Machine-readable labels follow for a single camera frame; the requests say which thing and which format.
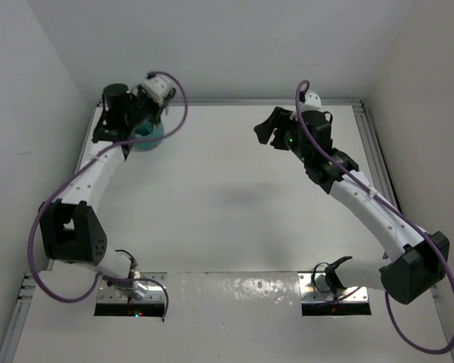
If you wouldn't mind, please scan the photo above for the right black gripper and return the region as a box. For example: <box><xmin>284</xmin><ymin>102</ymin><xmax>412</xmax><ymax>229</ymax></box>
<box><xmin>255</xmin><ymin>107</ymin><xmax>311</xmax><ymax>163</ymax></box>

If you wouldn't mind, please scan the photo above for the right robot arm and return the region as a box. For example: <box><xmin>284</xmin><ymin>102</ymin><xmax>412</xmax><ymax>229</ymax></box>
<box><xmin>253</xmin><ymin>107</ymin><xmax>449</xmax><ymax>305</ymax></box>

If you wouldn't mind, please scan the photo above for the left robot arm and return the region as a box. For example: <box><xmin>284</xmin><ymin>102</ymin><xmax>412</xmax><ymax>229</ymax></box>
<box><xmin>39</xmin><ymin>76</ymin><xmax>176</xmax><ymax>279</ymax></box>

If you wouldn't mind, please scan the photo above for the teal divided pen holder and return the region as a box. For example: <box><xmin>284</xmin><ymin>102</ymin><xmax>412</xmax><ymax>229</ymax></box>
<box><xmin>133</xmin><ymin>121</ymin><xmax>164</xmax><ymax>151</ymax></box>

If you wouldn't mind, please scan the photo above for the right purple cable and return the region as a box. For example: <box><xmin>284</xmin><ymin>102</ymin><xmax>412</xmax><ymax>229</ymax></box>
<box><xmin>294</xmin><ymin>79</ymin><xmax>454</xmax><ymax>355</ymax></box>

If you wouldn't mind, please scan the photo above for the purple cable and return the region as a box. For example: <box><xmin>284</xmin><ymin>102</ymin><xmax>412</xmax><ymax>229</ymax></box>
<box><xmin>26</xmin><ymin>70</ymin><xmax>189</xmax><ymax>322</ymax></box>
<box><xmin>294</xmin><ymin>79</ymin><xmax>454</xmax><ymax>355</ymax></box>

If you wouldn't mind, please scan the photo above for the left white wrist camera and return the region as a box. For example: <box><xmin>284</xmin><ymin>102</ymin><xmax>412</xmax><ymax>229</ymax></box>
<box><xmin>141</xmin><ymin>73</ymin><xmax>176</xmax><ymax>107</ymax></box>

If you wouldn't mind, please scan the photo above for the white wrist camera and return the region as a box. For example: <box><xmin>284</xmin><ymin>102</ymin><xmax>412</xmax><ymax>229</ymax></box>
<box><xmin>299</xmin><ymin>91</ymin><xmax>322</xmax><ymax>113</ymax></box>
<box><xmin>141</xmin><ymin>73</ymin><xmax>176</xmax><ymax>107</ymax></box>

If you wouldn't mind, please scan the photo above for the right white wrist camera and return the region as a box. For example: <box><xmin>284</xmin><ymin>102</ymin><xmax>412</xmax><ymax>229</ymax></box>
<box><xmin>299</xmin><ymin>91</ymin><xmax>322</xmax><ymax>113</ymax></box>

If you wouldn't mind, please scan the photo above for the aluminium table frame rail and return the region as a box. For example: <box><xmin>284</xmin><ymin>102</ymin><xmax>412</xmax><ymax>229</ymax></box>
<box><xmin>188</xmin><ymin>98</ymin><xmax>363</xmax><ymax>107</ymax></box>

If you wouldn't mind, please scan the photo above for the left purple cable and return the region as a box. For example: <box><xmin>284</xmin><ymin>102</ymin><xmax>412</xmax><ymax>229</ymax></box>
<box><xmin>26</xmin><ymin>70</ymin><xmax>189</xmax><ymax>322</ymax></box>

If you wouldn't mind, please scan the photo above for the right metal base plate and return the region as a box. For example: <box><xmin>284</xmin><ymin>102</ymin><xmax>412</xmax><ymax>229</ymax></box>
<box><xmin>298</xmin><ymin>272</ymin><xmax>369</xmax><ymax>306</ymax></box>

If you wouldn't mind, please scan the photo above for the metal base plate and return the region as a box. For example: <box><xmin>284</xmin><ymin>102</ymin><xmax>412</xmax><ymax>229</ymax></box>
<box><xmin>298</xmin><ymin>272</ymin><xmax>369</xmax><ymax>306</ymax></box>
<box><xmin>97</xmin><ymin>271</ymin><xmax>166</xmax><ymax>305</ymax></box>

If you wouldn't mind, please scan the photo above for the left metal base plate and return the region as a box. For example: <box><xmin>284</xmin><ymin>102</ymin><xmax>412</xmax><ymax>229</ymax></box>
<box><xmin>97</xmin><ymin>271</ymin><xmax>166</xmax><ymax>305</ymax></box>

